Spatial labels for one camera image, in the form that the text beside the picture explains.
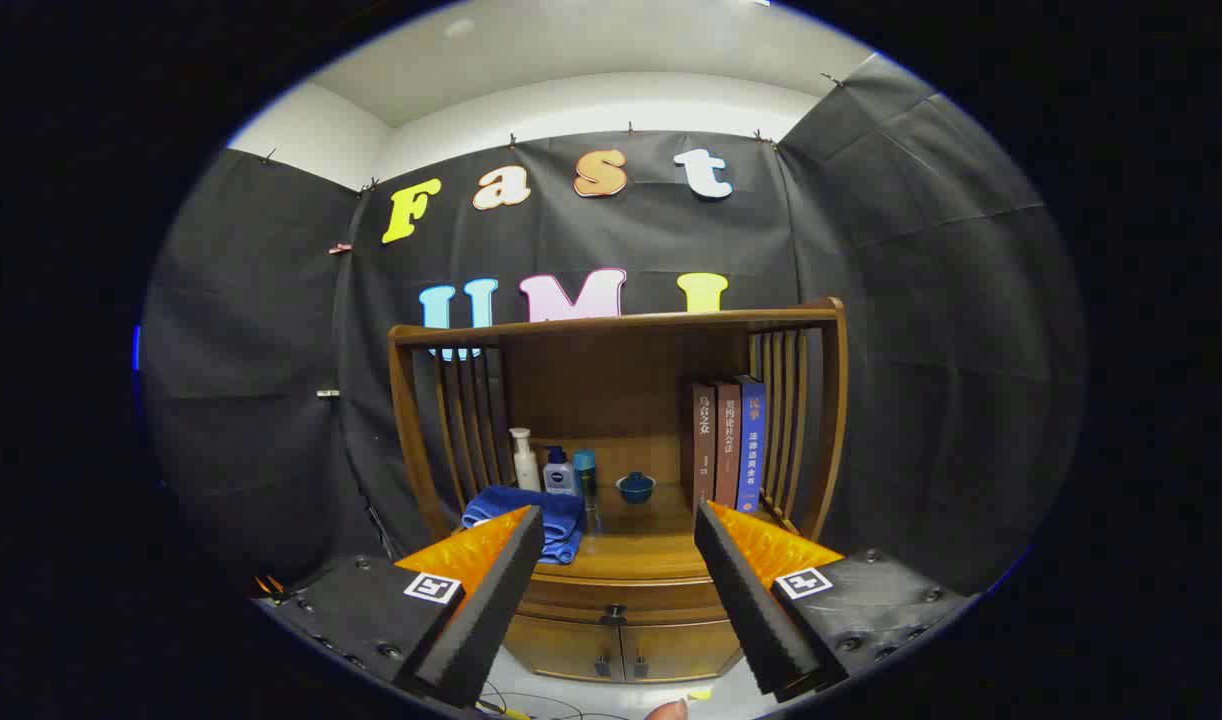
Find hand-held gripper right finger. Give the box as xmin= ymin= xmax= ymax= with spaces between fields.
xmin=693 ymin=500 xmax=972 ymax=703

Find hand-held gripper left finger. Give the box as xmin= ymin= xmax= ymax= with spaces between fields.
xmin=254 ymin=505 xmax=545 ymax=709

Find wooden drawer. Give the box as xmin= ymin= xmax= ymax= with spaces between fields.
xmin=516 ymin=575 xmax=737 ymax=627

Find wooden cabinet door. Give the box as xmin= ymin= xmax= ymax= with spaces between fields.
xmin=619 ymin=620 xmax=742 ymax=684
xmin=504 ymin=615 xmax=624 ymax=684

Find wooden countertop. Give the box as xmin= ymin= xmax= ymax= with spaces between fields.
xmin=451 ymin=485 xmax=802 ymax=581

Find wooden cabinet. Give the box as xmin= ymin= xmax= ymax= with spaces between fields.
xmin=388 ymin=298 xmax=850 ymax=686

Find folded blue towel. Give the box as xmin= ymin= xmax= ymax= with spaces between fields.
xmin=461 ymin=486 xmax=587 ymax=566

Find white pump bottle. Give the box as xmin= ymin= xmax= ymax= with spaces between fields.
xmin=509 ymin=428 xmax=542 ymax=493

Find white bottle with blue cap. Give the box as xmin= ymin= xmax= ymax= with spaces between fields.
xmin=543 ymin=447 xmax=578 ymax=498

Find blue book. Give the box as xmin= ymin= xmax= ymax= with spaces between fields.
xmin=735 ymin=375 xmax=767 ymax=515

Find reddish brown book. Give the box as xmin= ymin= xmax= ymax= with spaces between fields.
xmin=713 ymin=380 xmax=742 ymax=511

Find dark brown book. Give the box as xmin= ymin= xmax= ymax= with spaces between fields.
xmin=683 ymin=382 xmax=718 ymax=513

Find black backdrop cloth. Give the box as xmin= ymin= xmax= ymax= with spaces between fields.
xmin=139 ymin=55 xmax=1087 ymax=601

